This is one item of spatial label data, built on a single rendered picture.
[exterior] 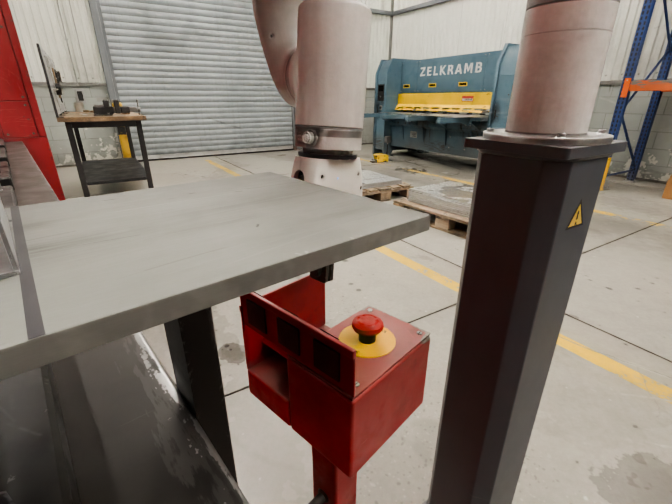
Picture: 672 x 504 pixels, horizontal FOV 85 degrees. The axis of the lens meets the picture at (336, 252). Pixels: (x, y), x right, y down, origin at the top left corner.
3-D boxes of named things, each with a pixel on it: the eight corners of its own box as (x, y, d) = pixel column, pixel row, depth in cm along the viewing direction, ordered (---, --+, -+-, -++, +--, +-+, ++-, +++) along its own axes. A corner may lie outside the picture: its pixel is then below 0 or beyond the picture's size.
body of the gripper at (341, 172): (320, 147, 40) (315, 244, 44) (376, 147, 48) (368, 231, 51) (277, 142, 45) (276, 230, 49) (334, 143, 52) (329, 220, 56)
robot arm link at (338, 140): (327, 128, 40) (325, 156, 41) (376, 130, 46) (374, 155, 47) (278, 124, 45) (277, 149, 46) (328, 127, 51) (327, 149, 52)
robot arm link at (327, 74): (282, 124, 48) (313, 126, 40) (283, 6, 43) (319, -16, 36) (338, 127, 52) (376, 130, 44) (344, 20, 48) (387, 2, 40)
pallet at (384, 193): (413, 196, 430) (414, 184, 425) (355, 206, 393) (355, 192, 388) (357, 178, 526) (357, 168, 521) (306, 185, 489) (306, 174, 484)
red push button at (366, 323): (388, 343, 47) (390, 319, 46) (369, 358, 44) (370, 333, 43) (364, 330, 50) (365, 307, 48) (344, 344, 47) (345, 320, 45)
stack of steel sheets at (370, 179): (402, 183, 429) (402, 179, 427) (357, 189, 400) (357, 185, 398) (356, 170, 509) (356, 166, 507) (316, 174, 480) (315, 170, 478)
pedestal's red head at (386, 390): (423, 402, 53) (437, 292, 46) (350, 481, 42) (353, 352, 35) (324, 344, 65) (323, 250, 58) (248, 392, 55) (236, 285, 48)
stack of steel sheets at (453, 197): (543, 214, 316) (546, 200, 311) (501, 228, 282) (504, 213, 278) (448, 191, 392) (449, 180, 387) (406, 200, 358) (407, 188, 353)
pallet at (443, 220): (556, 231, 319) (560, 215, 313) (503, 252, 275) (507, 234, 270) (445, 202, 409) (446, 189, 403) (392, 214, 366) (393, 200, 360)
